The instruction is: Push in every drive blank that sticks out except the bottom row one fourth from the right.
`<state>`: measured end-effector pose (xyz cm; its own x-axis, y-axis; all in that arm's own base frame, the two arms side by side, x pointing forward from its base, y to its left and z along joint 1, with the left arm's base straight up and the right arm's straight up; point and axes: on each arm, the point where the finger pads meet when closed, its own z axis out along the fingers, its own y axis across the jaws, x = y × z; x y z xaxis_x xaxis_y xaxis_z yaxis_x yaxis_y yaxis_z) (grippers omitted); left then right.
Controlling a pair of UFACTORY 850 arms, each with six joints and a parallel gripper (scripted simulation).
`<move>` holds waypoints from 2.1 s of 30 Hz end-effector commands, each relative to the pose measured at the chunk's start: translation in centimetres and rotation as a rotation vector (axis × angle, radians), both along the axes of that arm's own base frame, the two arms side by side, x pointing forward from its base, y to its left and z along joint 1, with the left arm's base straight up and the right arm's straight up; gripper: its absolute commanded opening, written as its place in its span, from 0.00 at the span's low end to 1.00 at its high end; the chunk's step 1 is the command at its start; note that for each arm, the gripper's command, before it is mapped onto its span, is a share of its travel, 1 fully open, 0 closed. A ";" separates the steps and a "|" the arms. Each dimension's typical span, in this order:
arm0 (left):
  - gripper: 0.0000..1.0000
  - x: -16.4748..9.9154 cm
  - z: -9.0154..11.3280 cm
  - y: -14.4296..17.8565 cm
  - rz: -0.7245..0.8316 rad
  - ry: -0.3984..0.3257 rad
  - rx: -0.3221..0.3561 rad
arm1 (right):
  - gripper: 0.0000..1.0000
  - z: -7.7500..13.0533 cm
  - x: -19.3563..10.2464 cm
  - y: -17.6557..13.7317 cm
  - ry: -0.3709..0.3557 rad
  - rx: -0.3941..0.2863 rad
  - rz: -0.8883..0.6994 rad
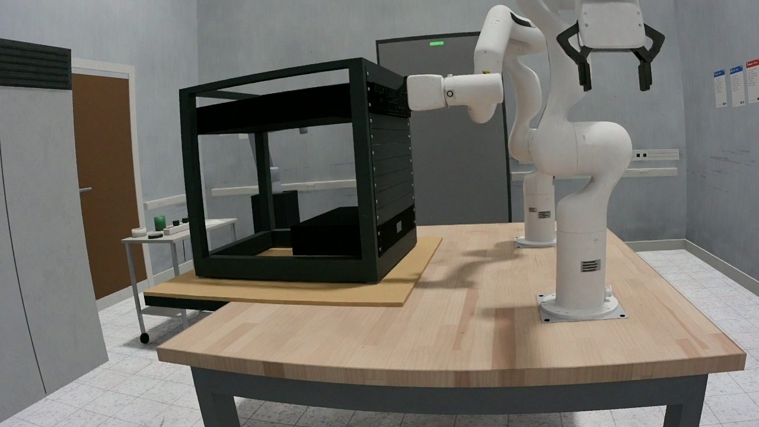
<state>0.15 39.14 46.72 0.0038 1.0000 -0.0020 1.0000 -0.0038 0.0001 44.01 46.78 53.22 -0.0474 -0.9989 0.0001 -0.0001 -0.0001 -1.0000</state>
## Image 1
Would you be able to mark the tan cardboard sheet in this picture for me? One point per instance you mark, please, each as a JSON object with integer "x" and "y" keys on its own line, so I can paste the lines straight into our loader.
{"x": 392, "y": 290}

